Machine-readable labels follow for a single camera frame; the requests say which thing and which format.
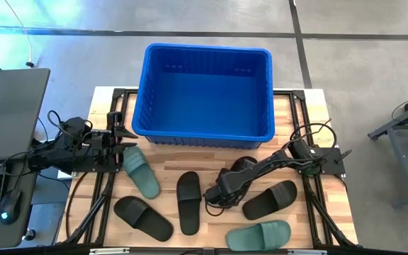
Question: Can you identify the green rubber slide sandal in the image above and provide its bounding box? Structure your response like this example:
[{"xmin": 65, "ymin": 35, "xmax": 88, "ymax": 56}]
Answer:
[
  {"xmin": 225, "ymin": 220, "xmax": 292, "ymax": 252},
  {"xmin": 122, "ymin": 145, "xmax": 162, "ymax": 200}
]

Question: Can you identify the black floor cable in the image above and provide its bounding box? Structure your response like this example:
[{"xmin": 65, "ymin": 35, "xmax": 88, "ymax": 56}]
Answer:
[{"xmin": 64, "ymin": 171, "xmax": 84, "ymax": 239}]

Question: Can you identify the black aluminium table frame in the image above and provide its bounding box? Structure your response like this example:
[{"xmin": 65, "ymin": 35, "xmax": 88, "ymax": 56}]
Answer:
[{"xmin": 57, "ymin": 87, "xmax": 359, "ymax": 249}]

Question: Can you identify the black computer mouse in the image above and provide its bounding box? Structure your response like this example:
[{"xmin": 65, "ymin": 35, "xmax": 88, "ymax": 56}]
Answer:
[{"xmin": 0, "ymin": 188, "xmax": 23, "ymax": 226}]

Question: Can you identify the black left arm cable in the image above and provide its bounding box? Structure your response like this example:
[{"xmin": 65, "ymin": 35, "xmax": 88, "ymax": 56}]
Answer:
[{"xmin": 46, "ymin": 109, "xmax": 95, "ymax": 142}]

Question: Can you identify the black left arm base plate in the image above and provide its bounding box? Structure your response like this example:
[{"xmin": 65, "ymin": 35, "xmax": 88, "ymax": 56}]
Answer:
[{"xmin": 69, "ymin": 164, "xmax": 123, "ymax": 175}]

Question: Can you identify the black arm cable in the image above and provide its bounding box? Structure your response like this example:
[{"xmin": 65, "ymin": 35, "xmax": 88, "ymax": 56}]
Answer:
[
  {"xmin": 289, "ymin": 122, "xmax": 339, "ymax": 152},
  {"xmin": 46, "ymin": 109, "xmax": 95, "ymax": 142}
]

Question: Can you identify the blue plastic bin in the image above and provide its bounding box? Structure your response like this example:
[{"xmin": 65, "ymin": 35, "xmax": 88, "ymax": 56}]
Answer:
[{"xmin": 131, "ymin": 42, "xmax": 276, "ymax": 149}]

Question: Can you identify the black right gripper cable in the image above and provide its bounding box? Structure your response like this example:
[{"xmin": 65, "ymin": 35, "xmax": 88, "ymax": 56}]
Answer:
[{"xmin": 203, "ymin": 198, "xmax": 228, "ymax": 217}]

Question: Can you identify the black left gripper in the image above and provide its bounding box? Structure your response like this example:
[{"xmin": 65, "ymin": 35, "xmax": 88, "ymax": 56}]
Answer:
[{"xmin": 90, "ymin": 111, "xmax": 140, "ymax": 166}]

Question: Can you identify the silver metal bracket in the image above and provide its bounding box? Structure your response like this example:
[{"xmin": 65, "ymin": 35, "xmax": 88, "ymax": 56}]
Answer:
[
  {"xmin": 89, "ymin": 247, "xmax": 130, "ymax": 255},
  {"xmin": 287, "ymin": 249, "xmax": 328, "ymax": 255}
]

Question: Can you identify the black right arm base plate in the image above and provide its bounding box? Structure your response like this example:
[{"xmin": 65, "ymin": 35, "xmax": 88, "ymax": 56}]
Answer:
[{"xmin": 297, "ymin": 145, "xmax": 353, "ymax": 177}]

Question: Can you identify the white cable with black plug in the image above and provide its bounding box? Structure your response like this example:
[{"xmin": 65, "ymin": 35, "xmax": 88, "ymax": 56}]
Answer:
[{"xmin": 4, "ymin": 0, "xmax": 35, "ymax": 68}]

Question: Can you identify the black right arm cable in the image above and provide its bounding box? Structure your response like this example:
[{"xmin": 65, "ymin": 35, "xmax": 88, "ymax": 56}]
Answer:
[{"xmin": 289, "ymin": 122, "xmax": 339, "ymax": 152}]

